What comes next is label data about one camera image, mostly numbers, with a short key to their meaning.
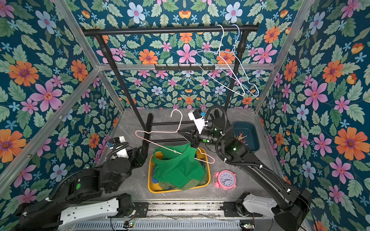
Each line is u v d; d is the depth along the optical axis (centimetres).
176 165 71
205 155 62
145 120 111
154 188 80
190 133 56
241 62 61
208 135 54
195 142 53
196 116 52
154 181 77
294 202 38
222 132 46
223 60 91
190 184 75
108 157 41
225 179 82
